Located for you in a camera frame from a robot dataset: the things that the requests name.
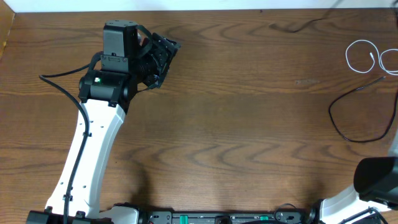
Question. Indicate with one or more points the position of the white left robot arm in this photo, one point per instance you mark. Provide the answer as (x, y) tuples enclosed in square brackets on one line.
[(131, 55)]

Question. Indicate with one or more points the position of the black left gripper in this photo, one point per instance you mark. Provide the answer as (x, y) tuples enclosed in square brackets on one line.
[(165, 58)]

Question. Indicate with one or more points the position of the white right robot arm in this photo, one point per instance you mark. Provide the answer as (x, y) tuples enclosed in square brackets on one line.
[(374, 191)]

